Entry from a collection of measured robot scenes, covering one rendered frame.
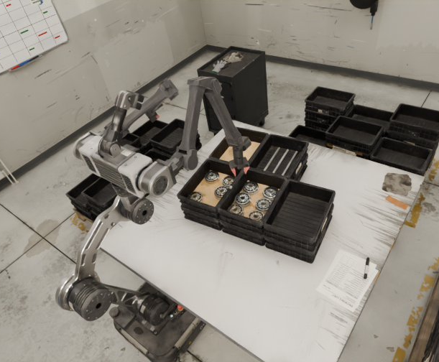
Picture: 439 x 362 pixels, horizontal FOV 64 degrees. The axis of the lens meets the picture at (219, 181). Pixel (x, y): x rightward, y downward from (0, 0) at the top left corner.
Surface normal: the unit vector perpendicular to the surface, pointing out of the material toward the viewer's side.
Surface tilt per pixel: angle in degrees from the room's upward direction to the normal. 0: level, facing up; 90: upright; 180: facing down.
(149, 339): 0
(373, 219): 0
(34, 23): 90
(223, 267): 0
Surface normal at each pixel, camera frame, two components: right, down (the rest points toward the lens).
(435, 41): -0.60, 0.61
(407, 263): -0.15, -0.72
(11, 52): 0.79, 0.33
